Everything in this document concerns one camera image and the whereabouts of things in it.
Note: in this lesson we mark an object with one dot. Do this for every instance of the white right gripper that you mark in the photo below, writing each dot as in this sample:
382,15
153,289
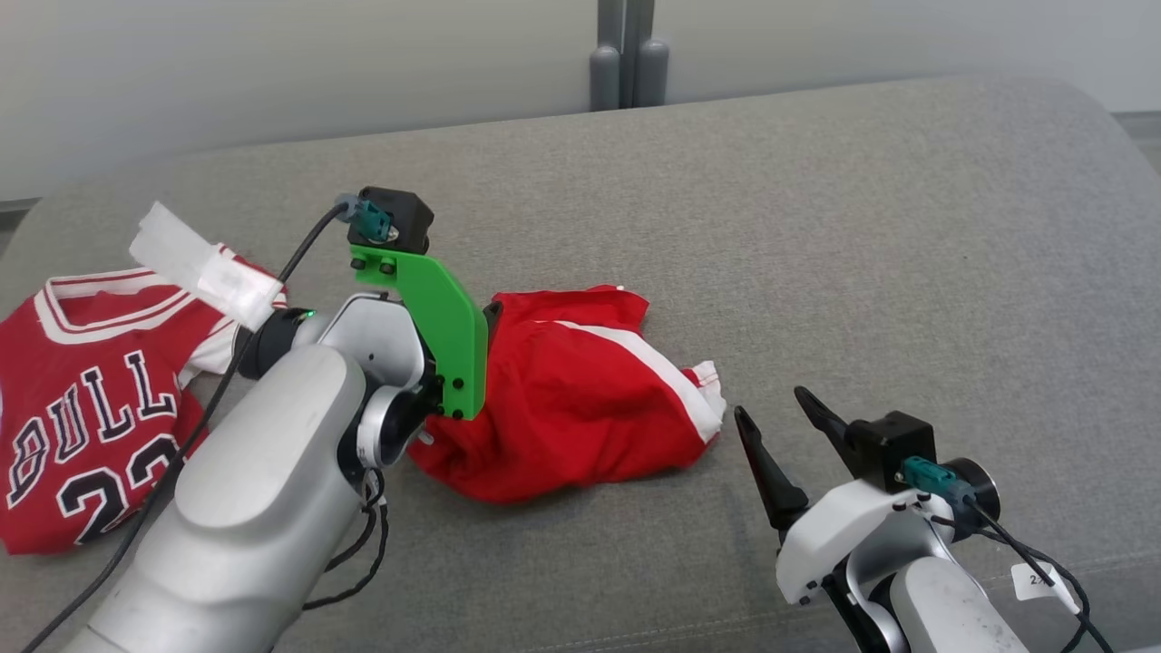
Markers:
834,535

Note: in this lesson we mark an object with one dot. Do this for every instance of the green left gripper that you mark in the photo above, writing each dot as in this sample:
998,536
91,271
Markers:
444,317

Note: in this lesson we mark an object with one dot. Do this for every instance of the red shorts white stripe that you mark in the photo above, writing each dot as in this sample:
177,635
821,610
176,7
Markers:
580,408

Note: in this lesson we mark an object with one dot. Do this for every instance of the red Bulls jersey white sleeves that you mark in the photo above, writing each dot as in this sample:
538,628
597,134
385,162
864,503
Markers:
91,363

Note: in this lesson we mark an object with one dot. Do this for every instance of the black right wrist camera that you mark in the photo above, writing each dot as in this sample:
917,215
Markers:
889,449

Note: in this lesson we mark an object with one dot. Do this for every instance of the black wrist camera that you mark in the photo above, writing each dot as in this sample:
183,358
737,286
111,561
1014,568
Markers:
408,218
889,449

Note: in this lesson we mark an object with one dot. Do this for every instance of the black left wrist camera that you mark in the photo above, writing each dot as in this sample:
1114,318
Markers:
408,218

